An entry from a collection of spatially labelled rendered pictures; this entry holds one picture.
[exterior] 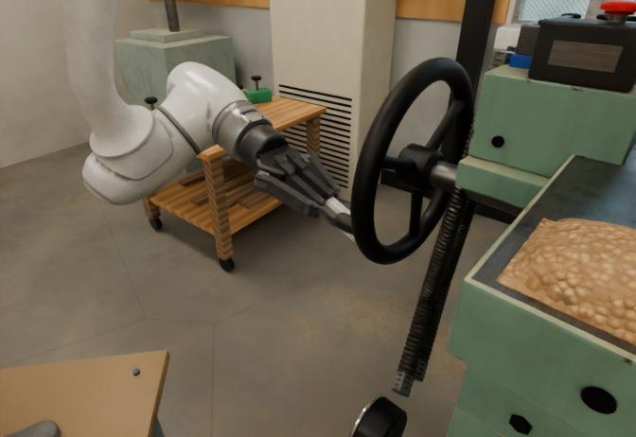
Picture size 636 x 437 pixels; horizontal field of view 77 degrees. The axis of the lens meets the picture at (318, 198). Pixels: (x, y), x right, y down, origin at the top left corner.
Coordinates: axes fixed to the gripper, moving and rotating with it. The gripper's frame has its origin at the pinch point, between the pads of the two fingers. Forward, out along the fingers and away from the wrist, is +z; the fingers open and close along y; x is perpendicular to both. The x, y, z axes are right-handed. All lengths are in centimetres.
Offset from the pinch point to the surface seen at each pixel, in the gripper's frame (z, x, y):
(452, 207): 10.9, -9.7, 5.0
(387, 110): 0.5, -20.0, -2.7
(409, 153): 2.2, -12.1, 5.5
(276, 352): -9, 81, 15
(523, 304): 20.2, -25.6, -20.9
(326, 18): -91, 19, 102
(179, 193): -94, 93, 34
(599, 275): 21.7, -28.2, -18.9
